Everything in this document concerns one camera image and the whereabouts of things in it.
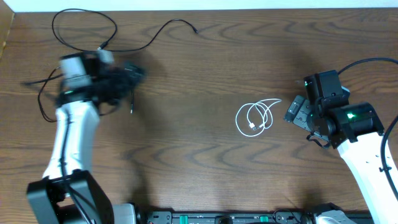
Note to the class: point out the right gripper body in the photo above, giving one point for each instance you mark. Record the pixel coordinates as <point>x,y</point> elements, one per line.
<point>300,107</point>

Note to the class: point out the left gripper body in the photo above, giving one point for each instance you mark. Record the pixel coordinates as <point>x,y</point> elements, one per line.
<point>119,86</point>

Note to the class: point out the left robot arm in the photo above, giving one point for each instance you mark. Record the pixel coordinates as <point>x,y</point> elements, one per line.
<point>67,191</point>

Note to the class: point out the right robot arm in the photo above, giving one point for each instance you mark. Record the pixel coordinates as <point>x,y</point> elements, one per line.
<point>358,135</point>

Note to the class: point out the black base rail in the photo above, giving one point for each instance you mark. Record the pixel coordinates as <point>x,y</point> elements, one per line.
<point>280,216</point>

